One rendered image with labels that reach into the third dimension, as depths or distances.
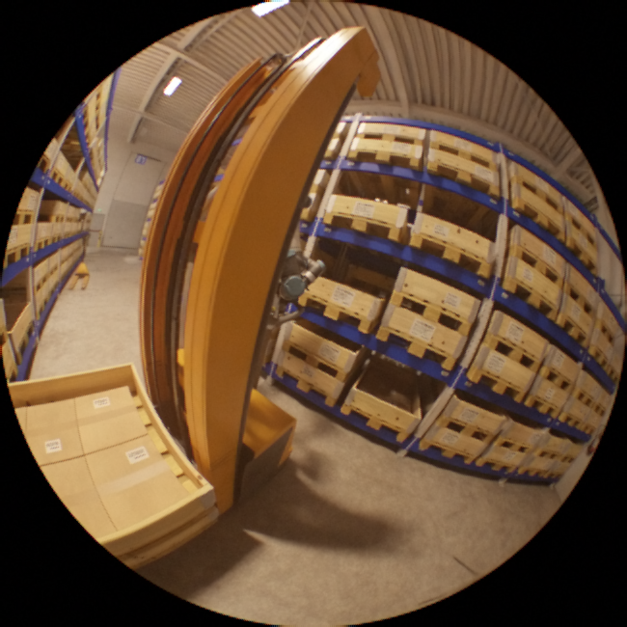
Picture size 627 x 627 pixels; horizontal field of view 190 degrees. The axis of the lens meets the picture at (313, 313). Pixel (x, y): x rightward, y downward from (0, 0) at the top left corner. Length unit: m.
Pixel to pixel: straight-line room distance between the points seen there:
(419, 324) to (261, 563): 2.18
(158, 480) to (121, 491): 0.18
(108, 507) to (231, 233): 0.96
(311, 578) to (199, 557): 0.68
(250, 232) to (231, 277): 0.08
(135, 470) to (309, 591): 1.24
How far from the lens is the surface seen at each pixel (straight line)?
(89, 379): 1.25
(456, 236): 1.88
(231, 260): 0.32
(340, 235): 1.98
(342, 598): 1.74
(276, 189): 0.37
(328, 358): 1.91
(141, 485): 0.90
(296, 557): 1.62
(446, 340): 1.79
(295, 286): 0.79
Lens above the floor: 1.57
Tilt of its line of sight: 13 degrees down
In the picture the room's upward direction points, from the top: 18 degrees clockwise
